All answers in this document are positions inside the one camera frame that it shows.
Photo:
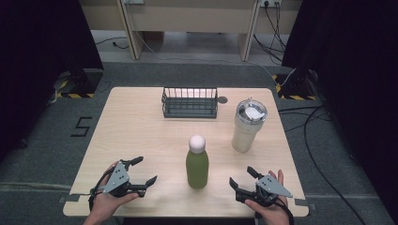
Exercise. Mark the grey tape piece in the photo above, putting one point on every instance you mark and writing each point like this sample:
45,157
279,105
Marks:
70,198
303,202

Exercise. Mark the white tumbler with clear lid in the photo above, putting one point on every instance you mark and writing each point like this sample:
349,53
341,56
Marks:
247,131

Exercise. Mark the black curtain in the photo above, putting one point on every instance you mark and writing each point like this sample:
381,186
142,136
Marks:
31,62
359,78

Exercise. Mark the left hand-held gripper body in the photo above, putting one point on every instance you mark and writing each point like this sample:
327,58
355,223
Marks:
117,179

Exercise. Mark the person's left hand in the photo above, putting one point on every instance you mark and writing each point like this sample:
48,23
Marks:
104,204

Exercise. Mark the beige wooden desk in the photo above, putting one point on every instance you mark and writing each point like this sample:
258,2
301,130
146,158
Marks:
187,15

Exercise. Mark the green bottle with white cap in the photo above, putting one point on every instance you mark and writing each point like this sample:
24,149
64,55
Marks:
197,165

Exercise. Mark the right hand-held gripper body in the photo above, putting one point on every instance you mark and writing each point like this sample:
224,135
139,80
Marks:
270,187

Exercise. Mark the black stand base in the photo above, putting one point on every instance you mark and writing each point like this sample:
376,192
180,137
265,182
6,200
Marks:
295,86
83,82

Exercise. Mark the white wall outlet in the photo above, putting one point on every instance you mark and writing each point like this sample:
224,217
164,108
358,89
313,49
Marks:
270,3

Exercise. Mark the grey round table grommet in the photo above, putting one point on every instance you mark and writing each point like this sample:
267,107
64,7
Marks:
222,100

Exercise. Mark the person's right hand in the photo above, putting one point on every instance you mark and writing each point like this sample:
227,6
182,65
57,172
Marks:
272,215

